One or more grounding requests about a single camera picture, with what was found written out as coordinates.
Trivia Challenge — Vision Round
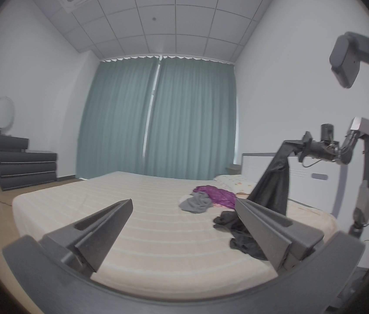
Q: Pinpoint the black T-shirt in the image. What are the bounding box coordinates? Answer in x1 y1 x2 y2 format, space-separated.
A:
213 147 291 261

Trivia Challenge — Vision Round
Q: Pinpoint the blue-green curtain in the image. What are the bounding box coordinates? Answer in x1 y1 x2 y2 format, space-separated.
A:
144 56 237 180
76 56 161 179

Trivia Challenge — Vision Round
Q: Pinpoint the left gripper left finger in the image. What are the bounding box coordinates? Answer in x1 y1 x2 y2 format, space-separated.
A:
42 199 134 278

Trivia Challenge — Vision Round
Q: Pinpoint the bed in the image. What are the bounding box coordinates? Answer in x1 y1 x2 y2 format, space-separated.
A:
12 152 339 297

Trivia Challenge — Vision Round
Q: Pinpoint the black chest of drawers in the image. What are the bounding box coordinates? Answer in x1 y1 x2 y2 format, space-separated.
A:
0 149 58 191

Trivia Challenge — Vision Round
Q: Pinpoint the black dressing table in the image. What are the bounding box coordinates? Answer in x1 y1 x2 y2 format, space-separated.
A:
0 130 30 189

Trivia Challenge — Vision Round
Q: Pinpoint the white printed pillow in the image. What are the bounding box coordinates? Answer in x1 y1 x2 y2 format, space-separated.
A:
213 175 259 195

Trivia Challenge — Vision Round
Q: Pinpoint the grey garment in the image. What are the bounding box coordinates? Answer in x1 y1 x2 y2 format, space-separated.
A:
179 192 213 214

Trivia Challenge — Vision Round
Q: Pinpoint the purple garment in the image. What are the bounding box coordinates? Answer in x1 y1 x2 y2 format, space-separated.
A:
194 185 237 208

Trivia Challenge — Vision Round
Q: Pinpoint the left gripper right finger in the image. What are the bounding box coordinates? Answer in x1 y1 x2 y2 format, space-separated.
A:
235 198 324 271

